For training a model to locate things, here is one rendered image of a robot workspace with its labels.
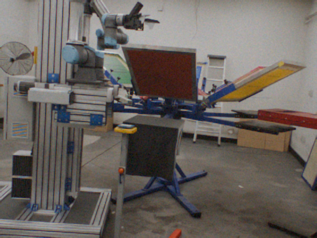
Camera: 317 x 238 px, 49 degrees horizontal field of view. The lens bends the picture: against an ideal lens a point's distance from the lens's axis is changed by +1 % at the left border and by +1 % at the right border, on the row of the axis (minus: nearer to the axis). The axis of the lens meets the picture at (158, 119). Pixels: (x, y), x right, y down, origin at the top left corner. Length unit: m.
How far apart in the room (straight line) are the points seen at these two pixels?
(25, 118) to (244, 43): 5.34
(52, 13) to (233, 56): 5.06
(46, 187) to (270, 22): 5.65
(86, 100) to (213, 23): 5.17
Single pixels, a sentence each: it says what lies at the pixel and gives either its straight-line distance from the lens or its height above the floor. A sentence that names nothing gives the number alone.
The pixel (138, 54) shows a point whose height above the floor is 1.48.
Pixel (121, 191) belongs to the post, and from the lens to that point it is 2.55.
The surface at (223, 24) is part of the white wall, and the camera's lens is 7.30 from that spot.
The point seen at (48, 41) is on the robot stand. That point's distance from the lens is 2.69.
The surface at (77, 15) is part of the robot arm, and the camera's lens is 2.36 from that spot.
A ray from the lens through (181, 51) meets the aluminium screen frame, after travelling 2.66.
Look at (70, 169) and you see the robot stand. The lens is 2.82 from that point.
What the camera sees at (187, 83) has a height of 1.28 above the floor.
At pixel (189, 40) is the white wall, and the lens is 7.29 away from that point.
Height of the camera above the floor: 1.38
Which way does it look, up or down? 8 degrees down
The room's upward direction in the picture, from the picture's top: 5 degrees clockwise
